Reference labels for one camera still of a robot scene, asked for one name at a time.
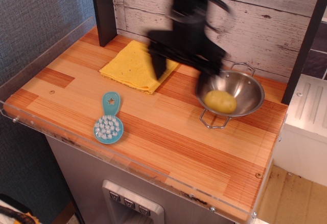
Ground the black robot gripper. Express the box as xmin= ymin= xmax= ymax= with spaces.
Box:
xmin=148 ymin=17 xmax=226 ymax=80

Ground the yellow toy potato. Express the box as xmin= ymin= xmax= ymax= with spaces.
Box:
xmin=204 ymin=90 xmax=237 ymax=114

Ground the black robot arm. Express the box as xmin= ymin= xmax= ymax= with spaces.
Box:
xmin=148 ymin=0 xmax=229 ymax=79

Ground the folded yellow cloth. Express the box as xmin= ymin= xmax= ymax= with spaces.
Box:
xmin=99 ymin=40 xmax=178 ymax=94

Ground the teal dish scrubber brush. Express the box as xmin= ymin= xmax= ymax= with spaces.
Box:
xmin=94 ymin=92 xmax=124 ymax=144

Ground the white toy cabinet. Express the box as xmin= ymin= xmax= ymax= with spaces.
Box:
xmin=272 ymin=75 xmax=326 ymax=186

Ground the grey toy dispenser panel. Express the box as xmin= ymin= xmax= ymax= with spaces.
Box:
xmin=102 ymin=180 xmax=165 ymax=223

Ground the clear acrylic table guard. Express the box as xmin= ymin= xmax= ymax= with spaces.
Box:
xmin=1 ymin=18 xmax=287 ymax=223

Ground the yellow object bottom left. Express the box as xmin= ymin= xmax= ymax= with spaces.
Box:
xmin=16 ymin=213 xmax=39 ymax=224

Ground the steel pan with handles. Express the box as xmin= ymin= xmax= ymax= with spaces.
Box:
xmin=195 ymin=62 xmax=265 ymax=129

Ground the dark left shelf post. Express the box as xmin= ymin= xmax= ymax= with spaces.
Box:
xmin=93 ymin=0 xmax=117 ymax=47

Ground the dark shelf post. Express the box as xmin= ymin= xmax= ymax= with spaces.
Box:
xmin=93 ymin=0 xmax=117 ymax=47
xmin=281 ymin=0 xmax=326 ymax=105

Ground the dark right shelf post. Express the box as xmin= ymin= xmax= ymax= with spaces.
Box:
xmin=281 ymin=0 xmax=326 ymax=105

